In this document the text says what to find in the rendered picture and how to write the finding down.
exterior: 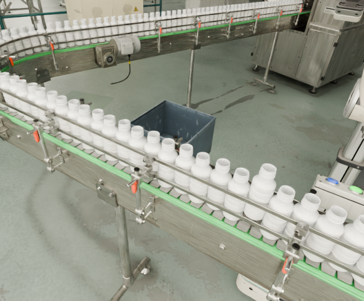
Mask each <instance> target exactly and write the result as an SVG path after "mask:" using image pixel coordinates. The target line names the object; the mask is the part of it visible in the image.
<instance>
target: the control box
mask: <svg viewBox="0 0 364 301"><path fill-rule="evenodd" d="M327 178H328V177H325V176H323V175H320V174H318V175H317V177H316V180H315V181H314V184H313V186H312V189H315V190H316V191H317V193H316V195H317V196H318V197H319V198H320V200H321V202H320V206H319V207H321V208H324V209H326V210H329V209H330V207H331V206H333V205H337V206H340V207H342V208H343V209H345V211H346V212H347V217H346V218H348V219H350V220H352V221H355V220H356V219H357V217H359V216H360V215H361V214H364V191H362V193H359V192H356V191H353V190H351V189H350V186H349V185H347V184H344V183H341V182H338V184H335V183H332V182H330V181H328V180H327Z"/></svg>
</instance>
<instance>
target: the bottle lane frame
mask: <svg viewBox="0 0 364 301"><path fill-rule="evenodd" d="M0 118H1V120H2V122H3V125H4V126H5V127H7V128H9V130H6V132H7V135H8V138H9V139H7V138H5V137H4V136H2V135H0V136H1V137H2V138H3V139H4V140H5V141H6V142H8V143H11V144H12V145H14V146H15V147H17V148H19V149H21V150H23V151H24V152H26V153H28V154H29V155H31V156H33V157H35V158H37V159H38V160H40V161H42V162H44V163H46V162H45V161H44V158H45V157H44V153H43V150H42V147H41V143H40V141H39V142H36V140H35V137H34V135H33V133H32V134H30V135H27V134H26V132H28V131H30V130H32V129H33V126H32V125H29V124H27V123H26V122H23V121H21V120H20V119H17V118H15V117H14V116H11V115H10V114H9V113H5V112H4V111H1V110H0ZM42 134H43V137H44V140H45V144H46V147H47V150H48V154H49V156H50V157H51V158H52V157H54V156H56V155H57V154H58V150H57V147H59V148H61V152H62V154H60V156H62V157H63V160H64V163H62V164H61V165H59V166H58V167H56V170H58V171H59V172H61V173H63V174H65V175H67V176H68V177H70V178H72V179H73V180H76V181H77V182H79V183H81V184H82V185H84V186H86V187H88V188H90V189H91V190H93V191H94V192H97V190H96V185H95V184H96V183H98V182H99V183H102V184H104V185H106V186H107V187H109V188H111V189H113V191H114V192H115V194H116V201H117V205H120V206H121V207H123V208H125V209H126V210H128V211H130V212H132V213H134V214H135V215H137V213H135V209H136V208H137V207H136V198H135V193H133V192H132V186H130V187H129V188H127V187H126V184H127V183H129V182H130V181H131V175H130V174H127V173H125V172H124V171H123V170H124V169H123V170H119V169H117V168H115V165H114V166H111V165H109V164H107V161H106V162H103V161H101V160H99V157H98V158H95V157H93V156H91V154H92V153H91V154H87V153H85V152H84V150H79V149H77V148H76V147H73V146H71V145H70V143H65V142H63V140H59V139H57V138H56V137H53V136H51V135H50V134H47V133H45V132H43V133H42ZM59 163H61V161H60V157H59V156H58V157H56V158H54V159H53V166H54V167H55V166H56V165H57V164H59ZM46 164H47V163H46ZM150 183H151V182H149V183H145V182H143V183H142V184H141V185H140V189H141V207H142V208H144V207H145V206H146V205H147V204H148V203H149V202H150V201H149V195H152V196H154V203H151V204H152V205H154V212H151V213H150V214H149V215H148V216H147V218H146V221H148V222H149V223H151V224H153V225H155V226H156V227H158V228H160V229H161V230H163V231H165V232H167V233H169V234H170V235H172V236H174V237H176V238H178V239H179V240H181V241H182V242H185V243H186V244H188V245H190V246H192V247H193V248H195V249H197V250H199V251H200V252H202V253H204V254H206V255H207V256H209V257H211V258H213V259H214V260H216V261H218V262H220V263H222V264H223V265H225V266H227V267H228V268H230V269H232V270H234V271H236V272H237V273H239V274H241V275H243V276H244V277H246V278H248V279H249V280H251V281H253V282H255V283H257V284H258V285H260V286H262V287H264V288H266V289H267V290H270V288H271V286H272V284H273V282H274V280H275V278H276V276H277V274H278V272H279V271H280V269H281V267H282V265H283V263H284V261H285V259H284V258H283V257H282V255H283V251H281V250H279V249H277V248H276V244H277V243H275V244H274V246H271V245H269V244H267V243H265V242H263V236H262V237H261V238H260V239H257V238H255V237H253V236H251V235H250V234H249V232H250V230H248V231H247V232H246V233H245V232H243V231H241V230H239V229H237V228H236V227H237V224H235V225H234V226H231V225H229V224H227V223H225V222H224V220H225V218H224V219H223V220H219V219H217V218H215V217H213V216H212V215H213V212H212V213H211V214H207V213H205V212H203V211H201V208H202V206H201V207H200V208H199V209H197V208H195V207H193V206H191V205H190V203H191V201H190V202H189V203H185V202H183V201H181V200H180V196H179V197H178V198H175V197H173V196H171V195H170V194H169V193H170V191H169V192H168V193H165V192H163V191H161V190H160V189H159V188H160V187H161V186H160V187H158V188H155V187H153V186H151V185H150ZM291 268H293V269H294V271H293V272H292V274H291V276H290V275H288V278H289V280H288V281H287V283H286V284H283V288H284V292H283V293H280V295H279V296H280V297H281V298H283V299H285V300H287V301H364V292H363V291H361V290H359V289H357V288H355V287H354V281H352V283H351V285H349V284H347V283H345V282H343V281H341V280H339V279H338V278H337V272H336V273H335V275H334V276H331V275H329V274H327V273H325V272H323V271H321V265H319V267H318V268H315V267H313V266H311V265H309V264H307V263H306V258H305V257H304V258H303V260H299V261H298V263H297V264H292V266H291Z"/></svg>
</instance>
